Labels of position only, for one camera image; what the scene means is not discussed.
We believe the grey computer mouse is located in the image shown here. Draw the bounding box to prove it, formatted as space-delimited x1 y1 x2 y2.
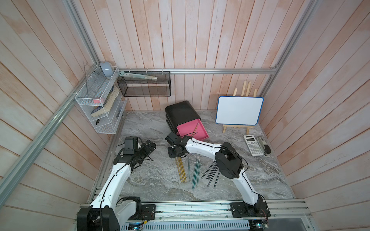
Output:
100 62 114 79

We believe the black stapler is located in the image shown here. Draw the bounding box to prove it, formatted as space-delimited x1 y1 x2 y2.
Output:
257 137 272 156

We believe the white wire mesh shelf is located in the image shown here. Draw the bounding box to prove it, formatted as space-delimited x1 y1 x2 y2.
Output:
75 65 127 134

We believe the black wire mesh basket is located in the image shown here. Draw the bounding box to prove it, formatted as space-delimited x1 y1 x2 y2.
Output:
117 71 172 97

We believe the wooden easel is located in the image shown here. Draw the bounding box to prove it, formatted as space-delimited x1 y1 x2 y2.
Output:
223 80 258 135

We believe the white board with blue frame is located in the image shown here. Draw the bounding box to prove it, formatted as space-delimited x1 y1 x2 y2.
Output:
215 96 264 126

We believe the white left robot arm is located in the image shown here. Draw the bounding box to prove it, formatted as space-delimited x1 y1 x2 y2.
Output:
77 137 156 231

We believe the green pencil bundle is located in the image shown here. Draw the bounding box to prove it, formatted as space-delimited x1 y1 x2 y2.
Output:
192 158 201 190

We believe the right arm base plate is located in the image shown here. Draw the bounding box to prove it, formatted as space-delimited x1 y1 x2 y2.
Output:
230 202 271 218

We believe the black drawer cabinet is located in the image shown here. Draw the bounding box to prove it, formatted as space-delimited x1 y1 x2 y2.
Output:
165 101 201 134

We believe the black pencil bundle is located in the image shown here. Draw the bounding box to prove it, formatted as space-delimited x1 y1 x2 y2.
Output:
201 161 219 187

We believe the white calculator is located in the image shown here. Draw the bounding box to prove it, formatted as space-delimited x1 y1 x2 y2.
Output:
244 135 264 157

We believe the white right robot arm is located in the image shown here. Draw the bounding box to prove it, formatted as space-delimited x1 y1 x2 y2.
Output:
165 132 263 207

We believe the yellow pencil bundle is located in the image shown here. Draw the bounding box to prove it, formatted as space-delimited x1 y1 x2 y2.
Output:
175 157 188 183

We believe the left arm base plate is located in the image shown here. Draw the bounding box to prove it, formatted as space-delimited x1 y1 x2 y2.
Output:
128 204 156 221

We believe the book on shelf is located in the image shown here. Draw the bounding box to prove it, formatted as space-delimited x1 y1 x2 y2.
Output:
91 85 120 117

